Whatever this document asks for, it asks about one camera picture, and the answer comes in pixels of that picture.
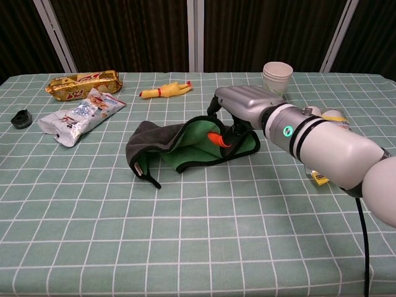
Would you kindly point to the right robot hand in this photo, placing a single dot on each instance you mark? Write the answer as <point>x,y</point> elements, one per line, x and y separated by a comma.
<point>247,102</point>

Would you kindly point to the green cloth black trim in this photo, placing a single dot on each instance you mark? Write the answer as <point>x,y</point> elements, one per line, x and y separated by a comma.
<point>154,136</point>

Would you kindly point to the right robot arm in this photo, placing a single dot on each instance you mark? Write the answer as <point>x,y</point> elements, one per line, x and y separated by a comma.
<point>334,145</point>

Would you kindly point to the white paper cup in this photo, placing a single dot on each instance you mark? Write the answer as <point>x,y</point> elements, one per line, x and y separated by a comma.
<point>277,77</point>

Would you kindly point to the dark ribbed partition panel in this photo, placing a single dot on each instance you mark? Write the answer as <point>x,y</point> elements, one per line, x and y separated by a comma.
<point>374,34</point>
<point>21,34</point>
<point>263,31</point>
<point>123,34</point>

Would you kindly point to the yellow rubber chicken toy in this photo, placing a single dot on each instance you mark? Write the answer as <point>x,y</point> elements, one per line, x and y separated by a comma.
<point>168,90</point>

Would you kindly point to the green checkered tablecloth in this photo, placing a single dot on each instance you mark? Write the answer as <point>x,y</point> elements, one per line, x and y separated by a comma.
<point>185,232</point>

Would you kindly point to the gold snack bar package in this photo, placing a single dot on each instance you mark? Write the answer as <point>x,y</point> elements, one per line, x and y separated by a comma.
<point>83,85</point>

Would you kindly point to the white foil snack bag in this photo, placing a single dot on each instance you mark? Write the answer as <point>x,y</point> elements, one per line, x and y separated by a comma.
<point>80,117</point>

